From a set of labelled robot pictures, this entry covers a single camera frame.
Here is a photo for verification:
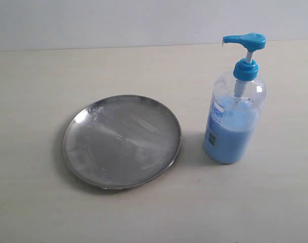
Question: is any blue soap pump bottle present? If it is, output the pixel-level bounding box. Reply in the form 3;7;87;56
203;33;266;164

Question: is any round stainless steel plate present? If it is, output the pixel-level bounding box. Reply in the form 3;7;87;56
62;95;182;190

